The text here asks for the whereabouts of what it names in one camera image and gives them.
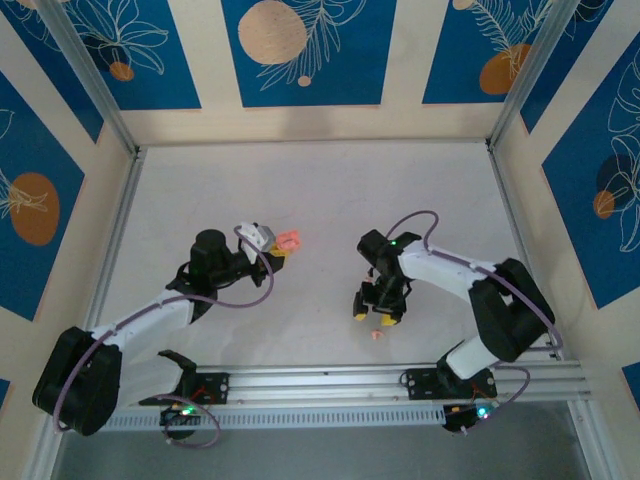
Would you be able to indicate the earbuds charging case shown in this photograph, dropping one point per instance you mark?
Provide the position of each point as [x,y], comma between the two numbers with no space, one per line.
[289,240]

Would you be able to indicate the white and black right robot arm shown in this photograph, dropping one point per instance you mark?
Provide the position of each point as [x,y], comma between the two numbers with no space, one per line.
[450,270]

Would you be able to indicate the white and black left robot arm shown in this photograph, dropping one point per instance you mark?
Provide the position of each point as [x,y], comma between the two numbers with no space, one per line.
[145,320]

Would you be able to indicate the black controller board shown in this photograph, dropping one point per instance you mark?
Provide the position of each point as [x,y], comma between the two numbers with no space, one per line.
[465,417]
[177,422]

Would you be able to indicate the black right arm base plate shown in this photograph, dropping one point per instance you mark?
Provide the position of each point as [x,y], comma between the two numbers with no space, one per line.
[417,382]

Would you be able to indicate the long aluminium frame rail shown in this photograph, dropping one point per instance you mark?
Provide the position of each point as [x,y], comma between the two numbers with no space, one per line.
[325,385]

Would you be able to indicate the aluminium side rail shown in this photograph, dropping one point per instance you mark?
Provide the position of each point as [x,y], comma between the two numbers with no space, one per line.
[116,235]
[506,200]

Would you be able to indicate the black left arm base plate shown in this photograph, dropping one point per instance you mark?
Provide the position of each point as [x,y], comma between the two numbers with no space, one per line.
[220,387]

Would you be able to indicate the blue floral wall panel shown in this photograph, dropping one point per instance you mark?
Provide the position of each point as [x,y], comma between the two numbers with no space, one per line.
[165,85]
[580,240]
[30,150]
[633,382]
[350,65]
[460,60]
[45,65]
[4,392]
[560,65]

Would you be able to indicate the aluminium frame post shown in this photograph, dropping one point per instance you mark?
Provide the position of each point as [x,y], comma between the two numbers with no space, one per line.
[530,75]
[85,65]
[584,445]
[45,450]

